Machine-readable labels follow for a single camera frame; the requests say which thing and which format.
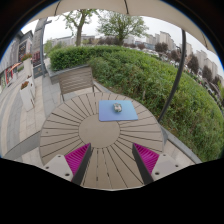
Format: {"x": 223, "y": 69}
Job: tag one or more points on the round dense-crowned tree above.
{"x": 121, "y": 26}

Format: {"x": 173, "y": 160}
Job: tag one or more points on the grey storefront building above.
{"x": 13, "y": 60}

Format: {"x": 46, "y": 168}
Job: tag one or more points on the tall white flower planter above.
{"x": 27, "y": 66}

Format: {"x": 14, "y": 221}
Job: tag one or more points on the grey sign pillar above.
{"x": 39, "y": 46}

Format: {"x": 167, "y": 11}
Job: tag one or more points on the dark curved parasol pole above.
{"x": 175, "y": 76}

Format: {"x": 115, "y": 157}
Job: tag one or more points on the blue mouse pad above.
{"x": 106, "y": 115}

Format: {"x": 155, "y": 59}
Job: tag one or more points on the distant apartment buildings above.
{"x": 165, "y": 37}

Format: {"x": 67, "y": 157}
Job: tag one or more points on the thin-crowned tree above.
{"x": 79, "y": 30}

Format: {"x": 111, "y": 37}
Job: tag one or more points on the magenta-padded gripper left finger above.
{"x": 75, "y": 160}

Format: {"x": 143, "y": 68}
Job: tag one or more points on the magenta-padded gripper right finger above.
{"x": 148, "y": 160}

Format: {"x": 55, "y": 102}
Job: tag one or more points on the short white flower planter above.
{"x": 26, "y": 96}

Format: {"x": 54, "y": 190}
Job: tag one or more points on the brown slatted chair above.
{"x": 75, "y": 80}

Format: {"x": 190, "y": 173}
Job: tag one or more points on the beige parasol canopy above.
{"x": 150, "y": 8}

